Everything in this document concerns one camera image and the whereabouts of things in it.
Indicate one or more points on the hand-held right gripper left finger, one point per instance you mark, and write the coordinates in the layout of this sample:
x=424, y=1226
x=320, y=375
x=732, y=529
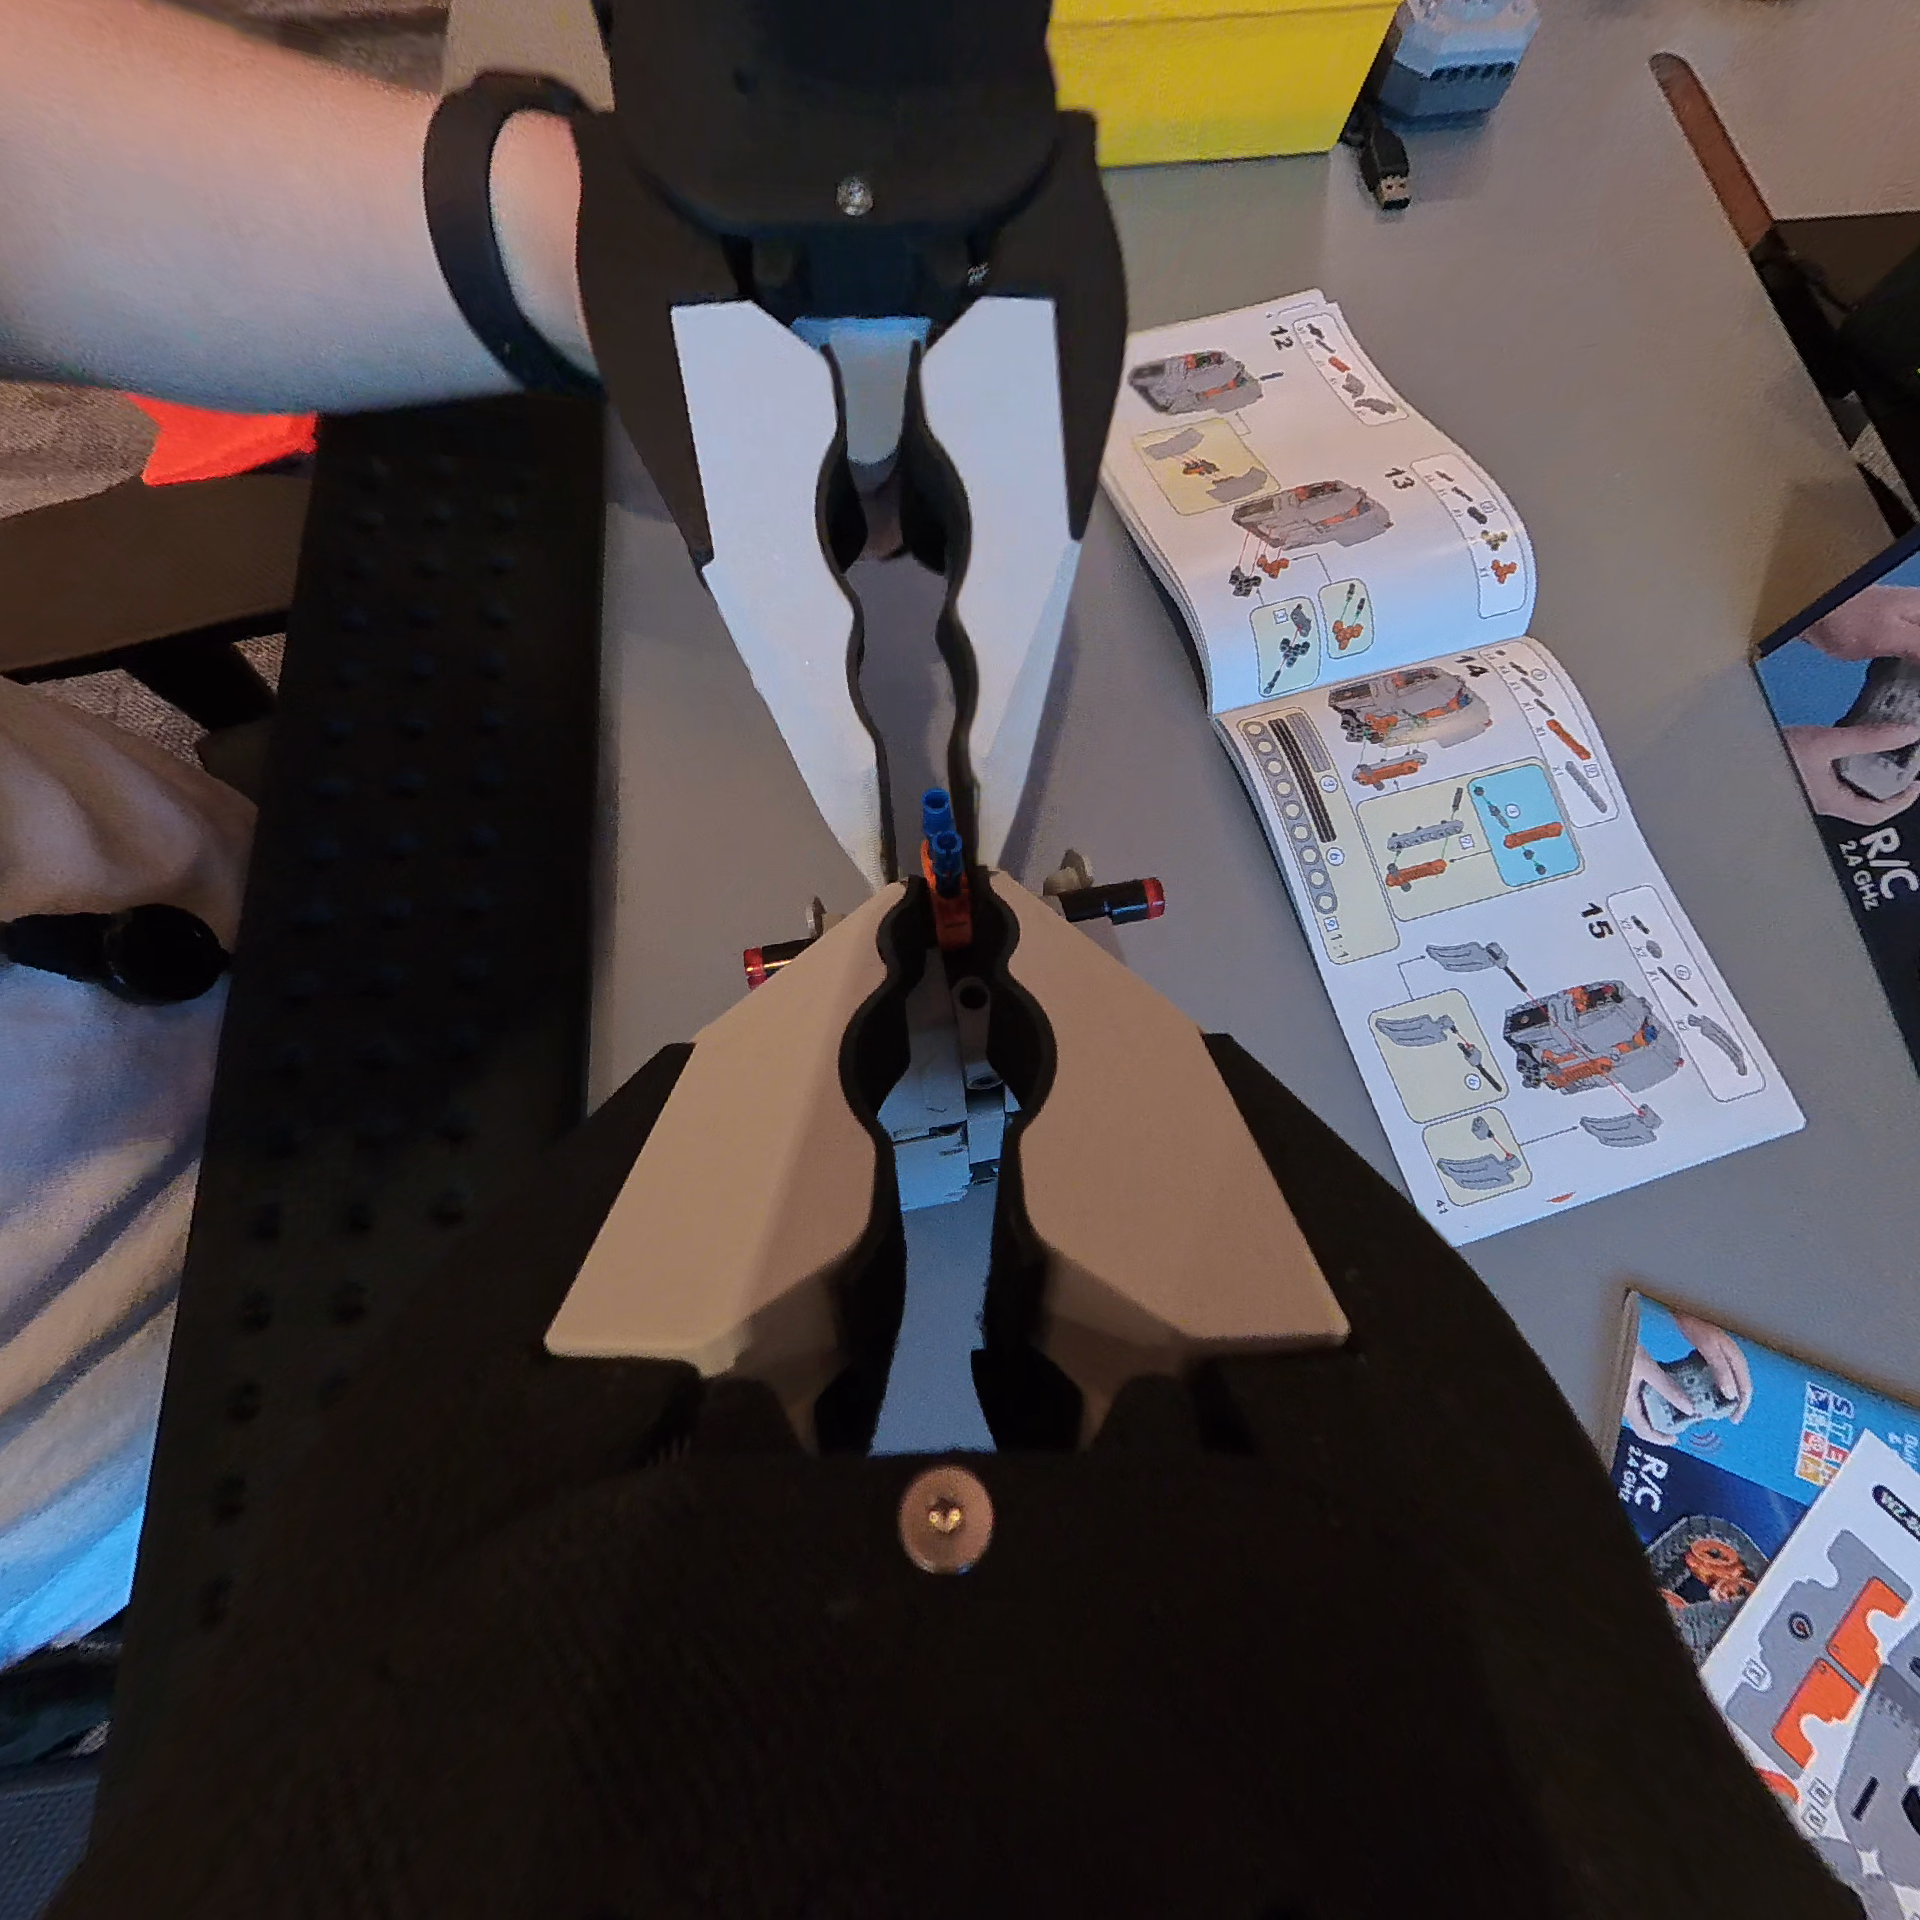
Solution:
x=720, y=1201

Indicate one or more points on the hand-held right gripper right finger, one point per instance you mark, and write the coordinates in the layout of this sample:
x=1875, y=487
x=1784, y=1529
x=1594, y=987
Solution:
x=1171, y=1201

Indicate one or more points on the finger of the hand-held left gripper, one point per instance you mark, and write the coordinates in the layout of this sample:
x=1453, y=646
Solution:
x=764, y=495
x=1028, y=495

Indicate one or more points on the grey building block model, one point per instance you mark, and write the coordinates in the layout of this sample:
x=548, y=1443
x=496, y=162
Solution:
x=953, y=1155

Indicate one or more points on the white instruction booklet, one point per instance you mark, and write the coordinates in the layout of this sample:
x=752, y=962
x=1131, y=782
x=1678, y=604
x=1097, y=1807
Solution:
x=1424, y=825

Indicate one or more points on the grey desk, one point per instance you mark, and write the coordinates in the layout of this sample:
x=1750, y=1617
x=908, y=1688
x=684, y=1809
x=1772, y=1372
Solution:
x=1574, y=224

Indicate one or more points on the yellow plastic bin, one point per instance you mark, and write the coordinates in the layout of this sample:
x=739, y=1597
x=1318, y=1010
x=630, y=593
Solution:
x=1215, y=75

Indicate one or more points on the black wristband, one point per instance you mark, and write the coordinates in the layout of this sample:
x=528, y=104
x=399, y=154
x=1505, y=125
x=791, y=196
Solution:
x=458, y=224

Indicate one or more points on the black USB plug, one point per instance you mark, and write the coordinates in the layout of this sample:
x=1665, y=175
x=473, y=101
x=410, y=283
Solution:
x=1389, y=164

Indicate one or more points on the blue manual booklet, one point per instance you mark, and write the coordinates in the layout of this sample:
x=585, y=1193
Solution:
x=1710, y=1410

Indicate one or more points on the grey battery hub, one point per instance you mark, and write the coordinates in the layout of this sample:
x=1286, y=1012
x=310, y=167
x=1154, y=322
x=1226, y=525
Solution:
x=1455, y=61

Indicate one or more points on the person's leg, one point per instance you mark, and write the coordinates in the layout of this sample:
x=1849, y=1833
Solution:
x=91, y=1201

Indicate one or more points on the blue toy robot kit box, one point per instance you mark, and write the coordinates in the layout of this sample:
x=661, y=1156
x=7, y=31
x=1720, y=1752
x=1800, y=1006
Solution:
x=1860, y=825

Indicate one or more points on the grey orange sticker sheet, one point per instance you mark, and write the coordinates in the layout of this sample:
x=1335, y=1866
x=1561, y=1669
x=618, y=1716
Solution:
x=1830, y=1695

